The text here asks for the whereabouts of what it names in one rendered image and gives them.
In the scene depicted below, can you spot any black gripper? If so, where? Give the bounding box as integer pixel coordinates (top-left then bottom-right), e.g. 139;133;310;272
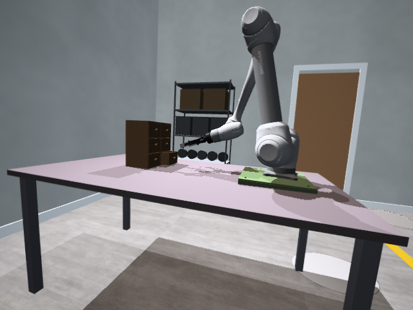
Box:
180;132;213;148

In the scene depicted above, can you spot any dark brown drawer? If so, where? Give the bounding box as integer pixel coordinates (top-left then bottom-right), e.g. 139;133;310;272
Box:
161;138;170;150
161;150;177;165
161;124;170;137
149;138;161;152
149;123;161;137
148;152;160;168

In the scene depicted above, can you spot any dark brown chest of drawers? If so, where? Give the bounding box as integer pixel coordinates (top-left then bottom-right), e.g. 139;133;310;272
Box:
126;120;171;169

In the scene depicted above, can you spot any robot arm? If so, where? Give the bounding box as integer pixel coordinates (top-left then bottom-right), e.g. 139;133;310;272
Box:
210;6;299;181

